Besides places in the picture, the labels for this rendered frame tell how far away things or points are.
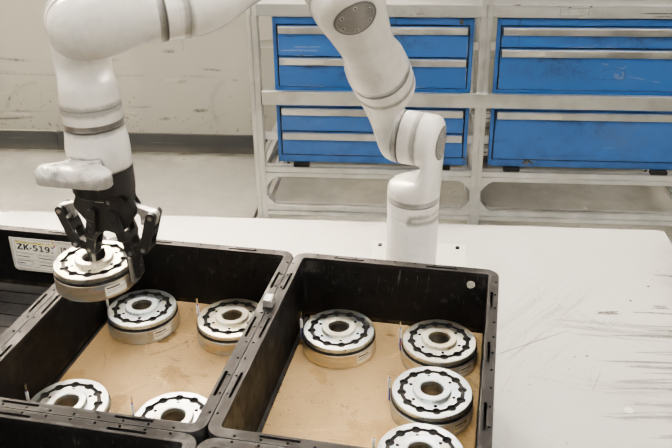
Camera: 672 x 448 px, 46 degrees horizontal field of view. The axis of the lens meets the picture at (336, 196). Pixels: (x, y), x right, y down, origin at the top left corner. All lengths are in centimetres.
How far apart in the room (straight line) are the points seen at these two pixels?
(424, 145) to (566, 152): 181
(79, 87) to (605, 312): 101
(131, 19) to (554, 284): 99
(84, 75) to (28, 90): 334
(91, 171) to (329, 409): 42
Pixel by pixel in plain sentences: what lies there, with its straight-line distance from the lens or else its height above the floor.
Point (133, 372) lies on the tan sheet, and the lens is 115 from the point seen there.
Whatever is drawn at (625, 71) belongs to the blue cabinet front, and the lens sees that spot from 302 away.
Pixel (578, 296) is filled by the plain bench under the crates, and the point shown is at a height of 70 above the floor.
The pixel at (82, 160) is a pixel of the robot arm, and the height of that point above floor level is 116.
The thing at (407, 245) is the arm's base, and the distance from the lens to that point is 140.
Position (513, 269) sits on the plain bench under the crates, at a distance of 162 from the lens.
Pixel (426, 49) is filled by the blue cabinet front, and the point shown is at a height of 77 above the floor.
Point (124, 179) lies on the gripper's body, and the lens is 97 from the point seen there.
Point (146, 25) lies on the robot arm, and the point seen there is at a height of 131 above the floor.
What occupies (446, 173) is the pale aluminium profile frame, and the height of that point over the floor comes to 30.
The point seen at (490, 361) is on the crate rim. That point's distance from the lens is 98.
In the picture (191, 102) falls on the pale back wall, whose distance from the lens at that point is 401.
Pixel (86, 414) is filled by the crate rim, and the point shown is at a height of 93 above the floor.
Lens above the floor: 151
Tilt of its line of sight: 25 degrees down
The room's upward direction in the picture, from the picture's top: 1 degrees counter-clockwise
